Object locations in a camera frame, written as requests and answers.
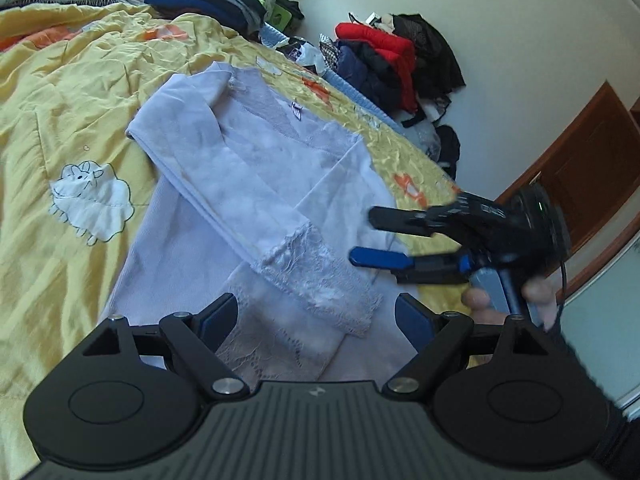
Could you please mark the brown wooden door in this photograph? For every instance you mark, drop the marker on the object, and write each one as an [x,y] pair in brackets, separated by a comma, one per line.
[590,160]

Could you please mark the stack of dark folded clothes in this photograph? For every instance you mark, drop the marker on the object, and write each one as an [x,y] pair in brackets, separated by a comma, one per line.
[210,0]

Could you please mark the black mesh garment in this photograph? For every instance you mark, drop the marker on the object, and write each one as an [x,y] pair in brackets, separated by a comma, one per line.
[435,60]

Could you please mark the yellow printed blanket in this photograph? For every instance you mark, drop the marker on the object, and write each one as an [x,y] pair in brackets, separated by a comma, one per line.
[60,110]

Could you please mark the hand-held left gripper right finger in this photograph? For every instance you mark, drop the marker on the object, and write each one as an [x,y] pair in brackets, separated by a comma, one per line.
[411,317]

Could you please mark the red jacket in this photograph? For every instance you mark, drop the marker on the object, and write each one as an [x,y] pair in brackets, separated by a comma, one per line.
[385,47]

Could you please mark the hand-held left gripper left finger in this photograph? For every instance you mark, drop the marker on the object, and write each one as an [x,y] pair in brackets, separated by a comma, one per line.
[221,316]

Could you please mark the person's right hand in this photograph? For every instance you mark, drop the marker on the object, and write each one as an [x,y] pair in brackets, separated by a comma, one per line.
[477,299]

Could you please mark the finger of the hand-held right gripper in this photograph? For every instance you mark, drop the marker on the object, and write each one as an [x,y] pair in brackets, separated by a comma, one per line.
[400,220]
[380,257]

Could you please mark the black bag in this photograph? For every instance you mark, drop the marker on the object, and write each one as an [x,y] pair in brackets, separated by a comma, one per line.
[448,150]

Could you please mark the navy blue garment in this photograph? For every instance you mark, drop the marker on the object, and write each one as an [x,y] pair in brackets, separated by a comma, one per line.
[367,75]

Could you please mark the light blue knit cloth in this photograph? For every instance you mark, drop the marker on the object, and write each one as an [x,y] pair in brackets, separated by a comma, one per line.
[275,37]

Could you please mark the pale lavender knit top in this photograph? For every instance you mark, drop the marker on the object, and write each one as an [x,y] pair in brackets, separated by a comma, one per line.
[260,170]

